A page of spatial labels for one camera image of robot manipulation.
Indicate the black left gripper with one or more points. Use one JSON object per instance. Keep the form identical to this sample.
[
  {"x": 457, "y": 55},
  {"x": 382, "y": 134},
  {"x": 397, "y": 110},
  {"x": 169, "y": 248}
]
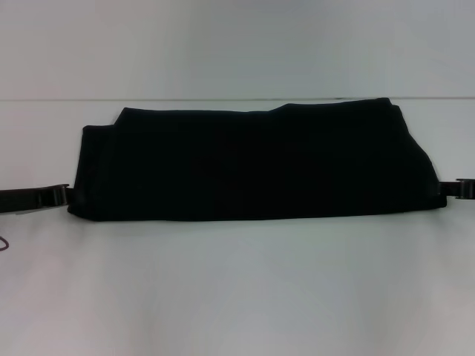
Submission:
[{"x": 18, "y": 200}]

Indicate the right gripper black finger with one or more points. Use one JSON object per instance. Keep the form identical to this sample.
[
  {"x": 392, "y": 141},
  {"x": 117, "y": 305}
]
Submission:
[{"x": 460, "y": 188}]

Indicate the black t-shirt with FREE print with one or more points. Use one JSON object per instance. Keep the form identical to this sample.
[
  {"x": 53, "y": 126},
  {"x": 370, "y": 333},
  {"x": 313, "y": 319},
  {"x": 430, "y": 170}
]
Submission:
[{"x": 252, "y": 167}]

